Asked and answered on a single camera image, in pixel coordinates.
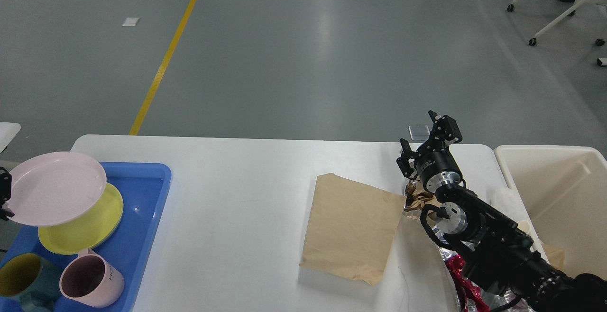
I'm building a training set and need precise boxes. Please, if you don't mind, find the brown paper bag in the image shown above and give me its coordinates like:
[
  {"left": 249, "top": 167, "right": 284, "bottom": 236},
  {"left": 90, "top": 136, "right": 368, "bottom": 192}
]
[{"left": 300, "top": 173, "right": 405, "bottom": 286}]

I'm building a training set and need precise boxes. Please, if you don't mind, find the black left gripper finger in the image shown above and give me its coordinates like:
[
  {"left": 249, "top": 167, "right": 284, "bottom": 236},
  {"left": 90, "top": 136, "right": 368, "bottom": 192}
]
[{"left": 0, "top": 167, "right": 15, "bottom": 221}]

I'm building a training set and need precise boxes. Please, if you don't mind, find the dark green mug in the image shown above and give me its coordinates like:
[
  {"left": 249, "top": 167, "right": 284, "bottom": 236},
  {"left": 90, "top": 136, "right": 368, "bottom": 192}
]
[{"left": 0, "top": 252, "right": 63, "bottom": 312}]

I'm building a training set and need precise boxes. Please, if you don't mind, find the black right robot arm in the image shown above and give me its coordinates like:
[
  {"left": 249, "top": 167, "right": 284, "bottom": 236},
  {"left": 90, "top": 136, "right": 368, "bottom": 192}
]
[{"left": 396, "top": 110, "right": 607, "bottom": 312}]

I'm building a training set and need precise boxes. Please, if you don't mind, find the grey floor plate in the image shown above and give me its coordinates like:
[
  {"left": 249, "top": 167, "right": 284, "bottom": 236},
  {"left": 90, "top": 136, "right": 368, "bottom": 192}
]
[{"left": 408, "top": 124, "right": 432, "bottom": 142}]

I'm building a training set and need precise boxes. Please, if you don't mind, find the white plastic bin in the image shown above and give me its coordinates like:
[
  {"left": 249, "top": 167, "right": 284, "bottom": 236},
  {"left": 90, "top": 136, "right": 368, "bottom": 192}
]
[{"left": 494, "top": 145, "right": 607, "bottom": 279}]

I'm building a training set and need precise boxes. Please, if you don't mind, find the white side table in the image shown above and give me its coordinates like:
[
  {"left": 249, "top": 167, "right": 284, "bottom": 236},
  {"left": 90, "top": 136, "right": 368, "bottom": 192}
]
[{"left": 0, "top": 122, "right": 21, "bottom": 154}]

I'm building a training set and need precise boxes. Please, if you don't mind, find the pink plate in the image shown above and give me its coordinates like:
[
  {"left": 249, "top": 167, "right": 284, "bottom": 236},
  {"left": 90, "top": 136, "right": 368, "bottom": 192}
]
[{"left": 6, "top": 152, "right": 107, "bottom": 227}]

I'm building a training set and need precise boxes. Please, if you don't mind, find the pink mug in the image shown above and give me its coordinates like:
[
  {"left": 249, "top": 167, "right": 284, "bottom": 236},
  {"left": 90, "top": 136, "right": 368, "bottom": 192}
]
[{"left": 59, "top": 248, "right": 125, "bottom": 308}]

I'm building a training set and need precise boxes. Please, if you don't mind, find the blue plastic tray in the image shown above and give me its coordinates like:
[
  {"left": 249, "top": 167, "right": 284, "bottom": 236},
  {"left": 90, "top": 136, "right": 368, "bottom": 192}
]
[{"left": 1, "top": 162, "right": 172, "bottom": 312}]

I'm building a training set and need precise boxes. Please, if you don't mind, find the red foil wrapper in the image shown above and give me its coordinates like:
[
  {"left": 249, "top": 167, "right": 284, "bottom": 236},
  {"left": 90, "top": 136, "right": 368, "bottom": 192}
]
[{"left": 445, "top": 254, "right": 491, "bottom": 312}]

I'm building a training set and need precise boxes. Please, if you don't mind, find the yellow plate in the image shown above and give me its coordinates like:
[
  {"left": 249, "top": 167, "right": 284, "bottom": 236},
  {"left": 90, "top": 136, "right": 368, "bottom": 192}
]
[{"left": 37, "top": 183, "right": 124, "bottom": 255}]

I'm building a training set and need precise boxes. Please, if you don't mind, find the crumpled brown paper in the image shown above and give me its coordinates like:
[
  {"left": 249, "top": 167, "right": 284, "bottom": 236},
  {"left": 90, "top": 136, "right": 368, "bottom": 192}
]
[{"left": 404, "top": 181, "right": 441, "bottom": 212}]

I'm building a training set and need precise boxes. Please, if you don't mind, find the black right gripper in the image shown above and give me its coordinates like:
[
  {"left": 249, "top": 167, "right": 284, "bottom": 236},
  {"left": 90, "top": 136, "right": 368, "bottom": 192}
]
[{"left": 396, "top": 110, "right": 463, "bottom": 193}]

